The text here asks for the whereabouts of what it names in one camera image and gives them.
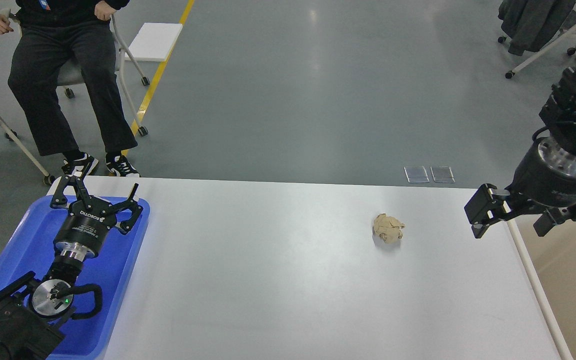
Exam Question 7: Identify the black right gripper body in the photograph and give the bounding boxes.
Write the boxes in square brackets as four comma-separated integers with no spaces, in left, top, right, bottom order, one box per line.
[506,136,576,215]

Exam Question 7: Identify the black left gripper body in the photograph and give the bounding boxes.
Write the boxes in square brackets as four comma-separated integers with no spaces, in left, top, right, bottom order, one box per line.
[54,196,119,259]

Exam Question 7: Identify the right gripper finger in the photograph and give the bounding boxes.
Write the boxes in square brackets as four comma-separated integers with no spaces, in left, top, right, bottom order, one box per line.
[464,183,511,239]
[534,203,576,237]

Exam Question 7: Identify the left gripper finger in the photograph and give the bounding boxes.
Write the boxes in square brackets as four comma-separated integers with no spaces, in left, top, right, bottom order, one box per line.
[50,164,93,210]
[116,183,143,235]

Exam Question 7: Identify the beige paper ball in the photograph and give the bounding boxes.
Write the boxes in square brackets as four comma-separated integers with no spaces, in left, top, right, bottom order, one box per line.
[372,213,406,244]

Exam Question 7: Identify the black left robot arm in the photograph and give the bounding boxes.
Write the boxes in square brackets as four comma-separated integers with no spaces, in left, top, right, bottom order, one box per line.
[0,175,150,360]

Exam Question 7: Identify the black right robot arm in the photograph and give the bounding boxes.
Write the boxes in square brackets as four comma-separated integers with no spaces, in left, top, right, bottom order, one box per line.
[464,67,576,239]

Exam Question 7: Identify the beige plastic bin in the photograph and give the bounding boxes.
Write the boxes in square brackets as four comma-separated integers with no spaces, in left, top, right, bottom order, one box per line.
[507,215,576,360]

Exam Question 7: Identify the right floor outlet plate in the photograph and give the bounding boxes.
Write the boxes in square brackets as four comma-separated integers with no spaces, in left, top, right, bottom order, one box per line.
[430,166,456,183]

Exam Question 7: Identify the floor outlet plate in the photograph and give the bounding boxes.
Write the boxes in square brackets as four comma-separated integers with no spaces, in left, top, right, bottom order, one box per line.
[404,166,430,183]
[430,166,456,183]

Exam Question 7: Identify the left floor outlet plate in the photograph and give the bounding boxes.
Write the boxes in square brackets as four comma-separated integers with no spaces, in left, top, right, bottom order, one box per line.
[404,166,430,183]

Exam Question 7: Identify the white chair under person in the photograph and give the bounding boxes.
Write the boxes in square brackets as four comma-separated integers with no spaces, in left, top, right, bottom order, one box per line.
[13,12,151,138]

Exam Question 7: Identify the white chair with jacket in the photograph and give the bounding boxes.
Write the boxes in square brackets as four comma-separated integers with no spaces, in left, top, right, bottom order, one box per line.
[497,4,576,80]

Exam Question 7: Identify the dark grey jacket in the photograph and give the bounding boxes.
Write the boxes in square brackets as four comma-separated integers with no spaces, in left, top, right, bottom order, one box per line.
[498,0,576,56]

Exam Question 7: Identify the seated person in black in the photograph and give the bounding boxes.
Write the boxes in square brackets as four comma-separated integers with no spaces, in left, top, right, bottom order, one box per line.
[7,0,140,178]

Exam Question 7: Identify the white foam board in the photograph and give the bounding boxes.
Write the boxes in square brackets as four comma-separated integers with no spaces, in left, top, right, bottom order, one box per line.
[128,22,183,62]

